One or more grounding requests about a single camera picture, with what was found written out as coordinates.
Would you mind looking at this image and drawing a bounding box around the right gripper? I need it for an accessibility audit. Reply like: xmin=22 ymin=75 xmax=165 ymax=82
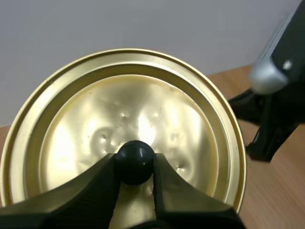
xmin=228 ymin=81 xmax=305 ymax=163

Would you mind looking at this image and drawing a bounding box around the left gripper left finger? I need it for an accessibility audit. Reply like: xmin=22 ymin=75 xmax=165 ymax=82
xmin=0 ymin=153 xmax=122 ymax=229

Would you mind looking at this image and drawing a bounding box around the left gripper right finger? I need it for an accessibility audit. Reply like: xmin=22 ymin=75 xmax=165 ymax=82
xmin=152 ymin=153 xmax=246 ymax=229

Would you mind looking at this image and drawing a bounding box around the gold lid with black knob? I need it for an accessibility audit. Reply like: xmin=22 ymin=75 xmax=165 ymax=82
xmin=0 ymin=48 xmax=246 ymax=229

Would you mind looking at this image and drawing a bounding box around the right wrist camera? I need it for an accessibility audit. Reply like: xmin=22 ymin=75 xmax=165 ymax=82
xmin=247 ymin=0 xmax=305 ymax=95

